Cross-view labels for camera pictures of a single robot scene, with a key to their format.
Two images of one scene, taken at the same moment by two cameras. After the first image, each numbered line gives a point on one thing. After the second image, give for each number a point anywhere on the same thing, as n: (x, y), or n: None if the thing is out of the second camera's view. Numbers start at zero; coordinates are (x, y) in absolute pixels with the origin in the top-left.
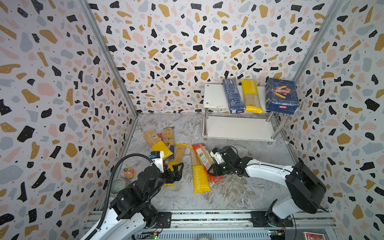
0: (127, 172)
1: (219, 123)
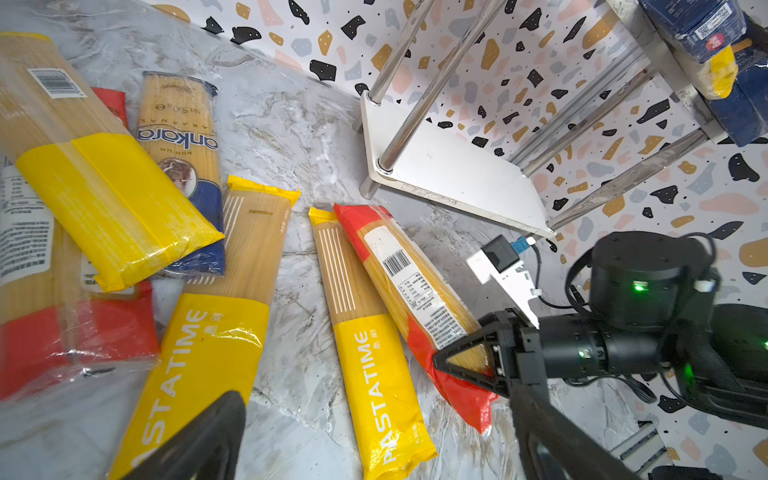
0: None
1: (647, 114)
